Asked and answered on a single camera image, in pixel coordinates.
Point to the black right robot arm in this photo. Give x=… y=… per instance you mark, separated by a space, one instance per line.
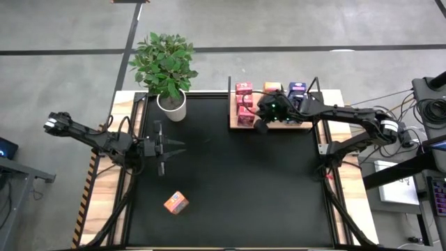
x=348 y=113

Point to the green leafy plant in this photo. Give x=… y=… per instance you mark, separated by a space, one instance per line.
x=163 y=62

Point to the black metal rig frame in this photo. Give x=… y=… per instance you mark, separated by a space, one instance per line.
x=124 y=223

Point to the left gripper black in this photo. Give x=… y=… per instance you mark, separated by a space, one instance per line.
x=160 y=164

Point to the black angled beam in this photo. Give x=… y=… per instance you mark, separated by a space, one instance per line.
x=400 y=171

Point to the backlit keyboard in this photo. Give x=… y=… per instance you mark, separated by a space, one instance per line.
x=439 y=197

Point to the grey equipment stand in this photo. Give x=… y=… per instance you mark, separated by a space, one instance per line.
x=423 y=90

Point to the red Froot Loops cereal box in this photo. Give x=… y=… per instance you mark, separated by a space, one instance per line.
x=246 y=101
x=245 y=118
x=244 y=88

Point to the wooden shelf with black frame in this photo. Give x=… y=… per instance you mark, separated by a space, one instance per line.
x=282 y=126

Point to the black power strip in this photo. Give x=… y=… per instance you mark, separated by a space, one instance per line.
x=409 y=139

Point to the white flat board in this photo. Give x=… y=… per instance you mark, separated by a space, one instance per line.
x=397 y=191

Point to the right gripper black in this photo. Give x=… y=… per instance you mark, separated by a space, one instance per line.
x=275 y=109

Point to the small black floor plug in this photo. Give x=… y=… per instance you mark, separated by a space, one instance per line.
x=414 y=240

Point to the yellow black hazard tape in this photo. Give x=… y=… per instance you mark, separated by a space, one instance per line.
x=85 y=195

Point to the dark device with blue light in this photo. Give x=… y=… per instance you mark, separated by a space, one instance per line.
x=7 y=148

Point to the grey metal stand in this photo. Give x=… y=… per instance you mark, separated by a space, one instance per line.
x=17 y=171

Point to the black table mat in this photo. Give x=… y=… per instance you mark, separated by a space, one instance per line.
x=226 y=195

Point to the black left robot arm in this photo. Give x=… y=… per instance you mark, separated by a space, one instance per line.
x=87 y=134

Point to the white ribbed plant pot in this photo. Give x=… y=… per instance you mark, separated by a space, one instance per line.
x=176 y=113

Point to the orange Mini Wheats cereal box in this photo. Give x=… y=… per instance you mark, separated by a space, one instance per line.
x=176 y=203
x=272 y=87

